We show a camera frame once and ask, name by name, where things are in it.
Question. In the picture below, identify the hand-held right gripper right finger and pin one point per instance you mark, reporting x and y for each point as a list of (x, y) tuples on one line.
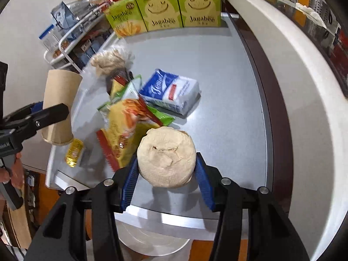
[(203, 180)]

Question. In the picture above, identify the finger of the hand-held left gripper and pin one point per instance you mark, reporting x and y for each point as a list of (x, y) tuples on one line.
[(16, 113), (53, 113)]

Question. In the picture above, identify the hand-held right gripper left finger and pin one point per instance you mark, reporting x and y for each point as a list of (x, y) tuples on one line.
[(130, 182)]

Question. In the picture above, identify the brown paper cup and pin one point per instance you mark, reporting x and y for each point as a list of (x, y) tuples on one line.
[(63, 87)]

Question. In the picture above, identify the peeled beige coconut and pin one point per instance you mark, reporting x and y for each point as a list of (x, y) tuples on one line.
[(165, 157)]

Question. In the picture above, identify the blue white tissue pack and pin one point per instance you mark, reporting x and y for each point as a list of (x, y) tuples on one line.
[(174, 92)]

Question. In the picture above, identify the person's left hand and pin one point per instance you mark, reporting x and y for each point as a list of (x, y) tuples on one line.
[(16, 167)]

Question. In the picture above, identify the small yellow sauce packet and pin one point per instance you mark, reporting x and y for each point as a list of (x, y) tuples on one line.
[(74, 152)]

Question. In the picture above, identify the white rolling cart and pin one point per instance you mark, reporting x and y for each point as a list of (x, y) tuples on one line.
[(55, 63)]

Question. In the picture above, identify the yellow red chip bag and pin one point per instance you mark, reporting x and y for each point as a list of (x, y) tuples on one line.
[(122, 122)]

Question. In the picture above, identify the white round bin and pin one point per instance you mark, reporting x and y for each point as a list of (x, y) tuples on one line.
[(152, 239)]

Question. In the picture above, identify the green snack wrapper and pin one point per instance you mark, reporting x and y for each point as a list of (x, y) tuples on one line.
[(163, 117)]

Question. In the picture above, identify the clear bag of beige snacks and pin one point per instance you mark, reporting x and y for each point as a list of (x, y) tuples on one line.
[(106, 61)]

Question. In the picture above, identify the green yellow snack packet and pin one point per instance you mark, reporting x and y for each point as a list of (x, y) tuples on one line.
[(123, 87)]

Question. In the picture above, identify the blue white box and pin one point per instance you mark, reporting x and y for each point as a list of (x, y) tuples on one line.
[(49, 38)]

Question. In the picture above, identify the dark brown wrapper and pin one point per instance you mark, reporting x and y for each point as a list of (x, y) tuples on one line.
[(119, 74)]

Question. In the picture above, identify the blue foil bag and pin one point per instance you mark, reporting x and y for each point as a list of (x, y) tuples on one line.
[(64, 15)]

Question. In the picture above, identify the green box with fries print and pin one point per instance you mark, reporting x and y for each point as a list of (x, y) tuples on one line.
[(123, 19)]

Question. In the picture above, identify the white curved counter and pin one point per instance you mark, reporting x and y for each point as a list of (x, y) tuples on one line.
[(285, 87)]

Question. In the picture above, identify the green box with smiley print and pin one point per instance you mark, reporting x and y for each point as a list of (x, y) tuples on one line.
[(199, 5), (160, 11)]

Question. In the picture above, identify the white crumpled tissue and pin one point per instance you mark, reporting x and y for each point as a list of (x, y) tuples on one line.
[(307, 11)]

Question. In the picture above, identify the metal grater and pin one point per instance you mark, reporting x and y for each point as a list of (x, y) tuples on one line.
[(319, 5)]

